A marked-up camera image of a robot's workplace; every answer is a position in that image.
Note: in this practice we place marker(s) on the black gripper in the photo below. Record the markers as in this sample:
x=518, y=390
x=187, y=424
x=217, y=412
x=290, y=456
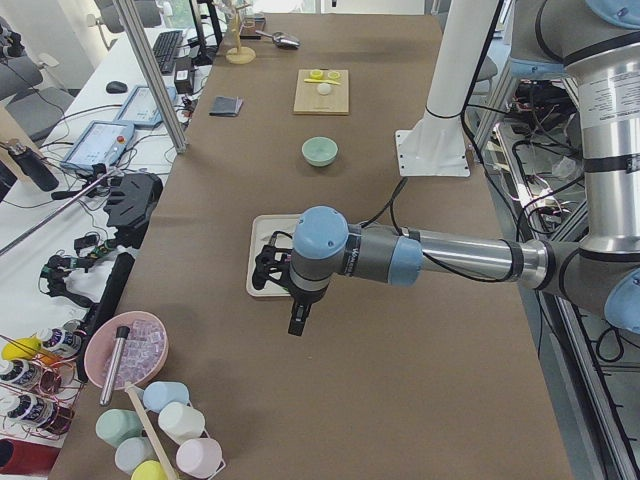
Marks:
x=306, y=296

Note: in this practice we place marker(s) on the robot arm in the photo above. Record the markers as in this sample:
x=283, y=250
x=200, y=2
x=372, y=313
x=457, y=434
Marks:
x=597, y=44

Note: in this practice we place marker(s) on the mint green bowl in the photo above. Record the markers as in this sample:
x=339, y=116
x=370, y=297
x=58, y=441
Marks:
x=319, y=151

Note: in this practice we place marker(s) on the pink bowl with ice cubes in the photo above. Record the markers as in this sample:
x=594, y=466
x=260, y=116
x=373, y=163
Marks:
x=145, y=349

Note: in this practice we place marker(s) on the metal tube in bowl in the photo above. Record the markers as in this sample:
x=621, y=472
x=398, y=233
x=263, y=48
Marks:
x=121, y=337

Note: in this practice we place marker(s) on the white cup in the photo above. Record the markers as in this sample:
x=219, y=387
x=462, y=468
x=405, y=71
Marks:
x=181, y=422

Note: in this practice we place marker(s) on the light blue cup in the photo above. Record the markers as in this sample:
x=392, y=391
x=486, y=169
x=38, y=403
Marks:
x=157, y=395

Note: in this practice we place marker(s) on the pink cup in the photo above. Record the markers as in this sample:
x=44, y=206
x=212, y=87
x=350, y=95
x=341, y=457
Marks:
x=200, y=458

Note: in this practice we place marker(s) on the bamboo cutting board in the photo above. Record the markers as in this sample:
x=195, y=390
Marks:
x=308, y=101

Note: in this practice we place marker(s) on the grey folded cloth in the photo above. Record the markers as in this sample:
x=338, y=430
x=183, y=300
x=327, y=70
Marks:
x=224, y=106

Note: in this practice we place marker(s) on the yellow cup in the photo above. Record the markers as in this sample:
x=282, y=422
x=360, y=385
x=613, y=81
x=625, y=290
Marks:
x=149, y=470

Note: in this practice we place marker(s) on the green cup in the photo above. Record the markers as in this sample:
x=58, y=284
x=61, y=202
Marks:
x=114, y=426

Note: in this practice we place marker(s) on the grey cup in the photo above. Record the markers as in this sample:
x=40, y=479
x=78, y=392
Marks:
x=132, y=452

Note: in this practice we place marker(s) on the yellow plastic knife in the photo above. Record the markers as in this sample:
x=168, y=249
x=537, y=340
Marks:
x=321, y=81

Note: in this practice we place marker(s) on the teach pendant tablet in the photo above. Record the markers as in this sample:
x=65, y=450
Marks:
x=140, y=109
x=101, y=142

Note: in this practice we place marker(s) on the wooden mug tree stand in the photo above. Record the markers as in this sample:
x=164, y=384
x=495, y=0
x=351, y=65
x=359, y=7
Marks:
x=239, y=54

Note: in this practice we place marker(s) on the metal scoop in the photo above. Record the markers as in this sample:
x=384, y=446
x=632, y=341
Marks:
x=281, y=39

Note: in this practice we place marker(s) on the computer mouse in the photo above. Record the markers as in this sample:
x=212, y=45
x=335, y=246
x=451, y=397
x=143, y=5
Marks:
x=116, y=87

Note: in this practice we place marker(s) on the black keyboard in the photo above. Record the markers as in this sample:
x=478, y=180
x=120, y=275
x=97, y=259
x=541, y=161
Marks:
x=165, y=49

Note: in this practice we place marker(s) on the white wire cup rack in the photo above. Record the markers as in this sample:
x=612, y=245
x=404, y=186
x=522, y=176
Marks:
x=198, y=455

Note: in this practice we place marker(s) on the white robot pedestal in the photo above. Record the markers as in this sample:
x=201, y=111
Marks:
x=435, y=146

